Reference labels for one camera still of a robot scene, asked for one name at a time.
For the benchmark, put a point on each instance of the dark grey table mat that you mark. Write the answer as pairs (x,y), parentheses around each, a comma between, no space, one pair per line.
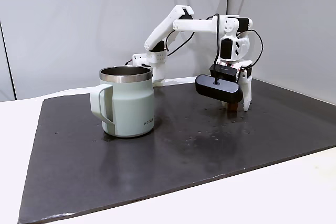
(168,161)

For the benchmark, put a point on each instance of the small red-brown cube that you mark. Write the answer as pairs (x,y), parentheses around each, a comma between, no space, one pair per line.
(232,106)

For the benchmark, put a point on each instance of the black oval camera box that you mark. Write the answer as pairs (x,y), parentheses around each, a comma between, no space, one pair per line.
(218,87)

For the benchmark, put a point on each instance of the pale green steel mug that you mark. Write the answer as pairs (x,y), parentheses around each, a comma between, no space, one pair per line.
(131,103)

